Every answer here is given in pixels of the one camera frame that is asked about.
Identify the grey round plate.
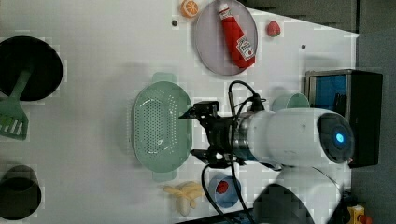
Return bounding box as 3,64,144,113
193,0,259,76

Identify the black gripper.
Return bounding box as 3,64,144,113
179,101,233,168

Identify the blue bowl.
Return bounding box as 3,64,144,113
208,173,239,208

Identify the orange slice toy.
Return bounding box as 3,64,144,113
180,0,199,18

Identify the black toaster oven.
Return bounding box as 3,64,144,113
304,69,383,168

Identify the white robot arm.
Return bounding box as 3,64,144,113
180,101,355,224

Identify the black round pan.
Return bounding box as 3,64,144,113
0,36,64,101

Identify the green plastic cup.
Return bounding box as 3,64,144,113
272,93,310,111

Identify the black cylinder cup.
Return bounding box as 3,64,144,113
0,165,42,220

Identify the green plastic strainer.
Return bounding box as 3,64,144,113
134,72,192,182

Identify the small red fruit toy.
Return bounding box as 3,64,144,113
216,181,229,194

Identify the yellow emergency stop button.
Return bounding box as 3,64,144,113
347,205,373,224

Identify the red strawberry toy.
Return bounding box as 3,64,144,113
266,21,281,37

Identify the red ketchup bottle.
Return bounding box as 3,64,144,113
218,3,255,69

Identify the peeled banana toy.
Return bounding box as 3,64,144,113
163,181,205,217

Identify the green plastic spatula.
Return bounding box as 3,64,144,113
0,71,31,141

